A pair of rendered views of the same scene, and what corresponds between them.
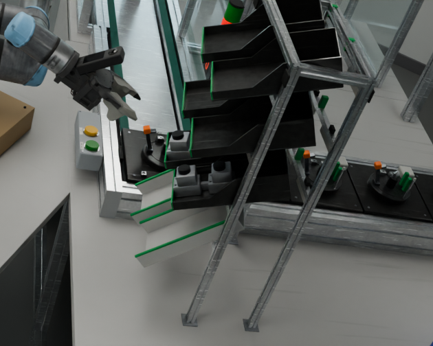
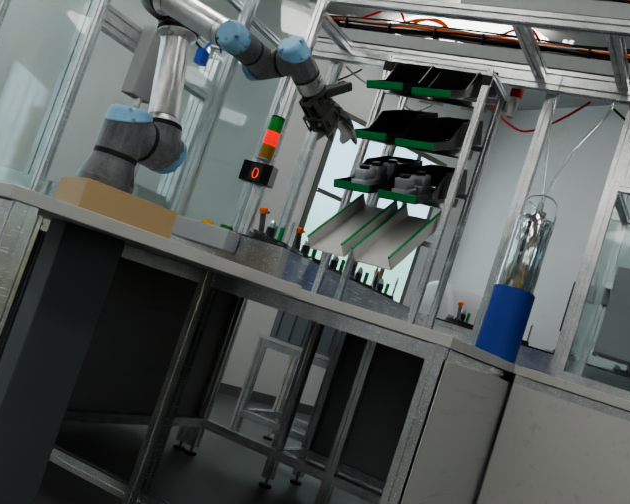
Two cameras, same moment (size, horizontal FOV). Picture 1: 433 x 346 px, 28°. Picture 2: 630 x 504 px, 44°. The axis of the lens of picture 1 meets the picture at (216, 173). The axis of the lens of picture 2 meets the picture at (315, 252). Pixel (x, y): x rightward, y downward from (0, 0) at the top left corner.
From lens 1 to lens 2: 2.35 m
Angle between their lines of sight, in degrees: 55
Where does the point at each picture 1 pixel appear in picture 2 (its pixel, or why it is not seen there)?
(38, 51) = (313, 68)
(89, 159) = (232, 238)
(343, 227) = (371, 298)
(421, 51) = not seen: hidden behind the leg
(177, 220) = (373, 244)
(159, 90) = not seen: hidden behind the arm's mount
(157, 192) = (324, 240)
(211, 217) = (402, 231)
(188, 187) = (411, 190)
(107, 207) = (278, 268)
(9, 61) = (164, 137)
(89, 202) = not seen: hidden behind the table
